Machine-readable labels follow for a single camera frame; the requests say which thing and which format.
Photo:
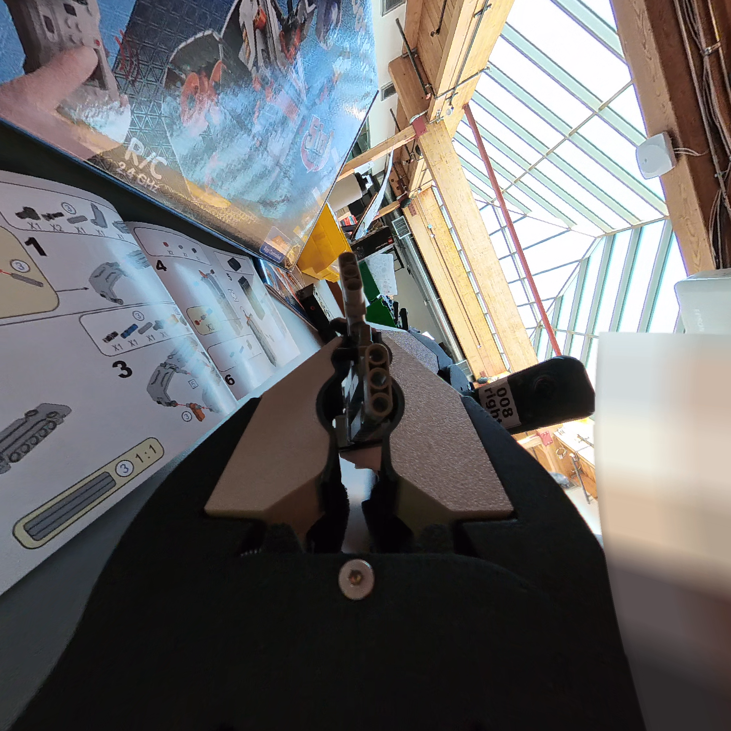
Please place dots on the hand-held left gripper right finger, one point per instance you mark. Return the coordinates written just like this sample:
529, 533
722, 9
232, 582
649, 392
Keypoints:
451, 451

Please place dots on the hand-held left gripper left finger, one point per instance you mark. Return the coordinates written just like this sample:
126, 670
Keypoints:
268, 451

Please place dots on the grey toy frame assembly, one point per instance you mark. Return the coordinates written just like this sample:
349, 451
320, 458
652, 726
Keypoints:
377, 382

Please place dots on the grey desk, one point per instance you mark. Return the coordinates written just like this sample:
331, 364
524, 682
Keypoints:
40, 628

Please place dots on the wooden window sill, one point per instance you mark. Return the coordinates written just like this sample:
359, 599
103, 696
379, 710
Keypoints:
565, 451

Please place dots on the small black box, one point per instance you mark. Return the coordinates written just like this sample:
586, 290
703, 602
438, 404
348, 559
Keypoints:
314, 305

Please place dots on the green plastic bin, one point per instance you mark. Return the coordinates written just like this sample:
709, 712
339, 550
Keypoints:
380, 311

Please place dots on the large wooden ceiling beam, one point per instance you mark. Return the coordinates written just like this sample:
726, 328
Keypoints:
474, 240

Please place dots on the white projector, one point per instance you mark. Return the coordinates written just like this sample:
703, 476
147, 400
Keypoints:
705, 302

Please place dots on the white printed paper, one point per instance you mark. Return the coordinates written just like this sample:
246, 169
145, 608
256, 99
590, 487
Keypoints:
381, 271

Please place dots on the glass skylight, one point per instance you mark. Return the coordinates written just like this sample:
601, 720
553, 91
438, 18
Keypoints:
582, 188

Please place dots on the yellow plastic bin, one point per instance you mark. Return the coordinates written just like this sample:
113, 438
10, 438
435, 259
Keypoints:
322, 245

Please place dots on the white instruction booklet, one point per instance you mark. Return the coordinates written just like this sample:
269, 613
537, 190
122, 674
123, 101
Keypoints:
68, 371

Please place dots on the white air vent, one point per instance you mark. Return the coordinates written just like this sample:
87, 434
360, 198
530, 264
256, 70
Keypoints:
401, 228

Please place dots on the black carton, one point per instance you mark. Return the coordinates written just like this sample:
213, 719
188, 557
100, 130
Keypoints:
371, 243

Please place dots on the white sensor box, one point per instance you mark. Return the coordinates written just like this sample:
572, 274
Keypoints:
655, 155

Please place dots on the white paper roll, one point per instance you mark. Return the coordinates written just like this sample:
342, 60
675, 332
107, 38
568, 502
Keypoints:
345, 197

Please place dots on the large blue toy box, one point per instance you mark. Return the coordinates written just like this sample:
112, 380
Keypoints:
228, 114

